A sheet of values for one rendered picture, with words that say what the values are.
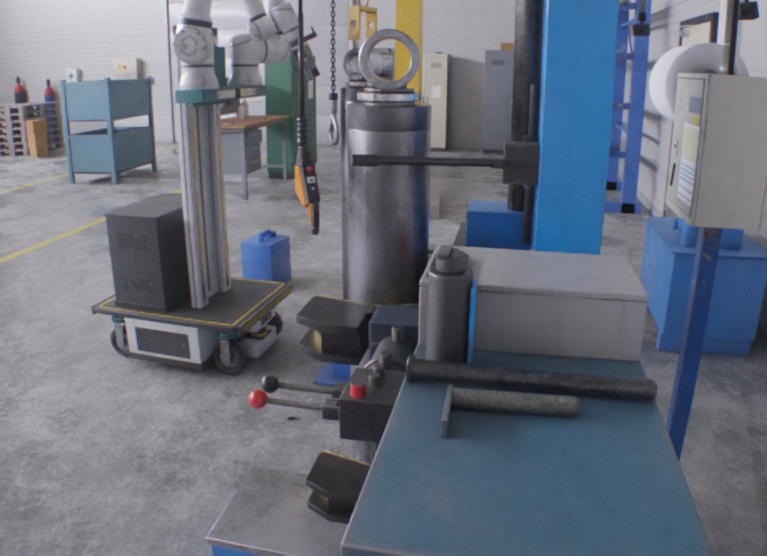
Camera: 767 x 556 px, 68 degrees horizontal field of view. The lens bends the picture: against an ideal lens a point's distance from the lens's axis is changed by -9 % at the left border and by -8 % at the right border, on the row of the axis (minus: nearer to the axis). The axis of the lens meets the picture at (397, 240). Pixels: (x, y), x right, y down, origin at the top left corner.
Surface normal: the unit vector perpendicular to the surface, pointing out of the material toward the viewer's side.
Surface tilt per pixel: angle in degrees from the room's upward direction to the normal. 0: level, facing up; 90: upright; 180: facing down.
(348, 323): 0
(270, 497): 0
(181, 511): 0
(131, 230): 90
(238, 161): 90
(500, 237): 90
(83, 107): 90
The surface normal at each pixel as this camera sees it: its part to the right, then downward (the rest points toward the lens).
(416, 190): 0.64, 0.22
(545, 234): -0.18, 0.27
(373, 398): 0.01, -0.96
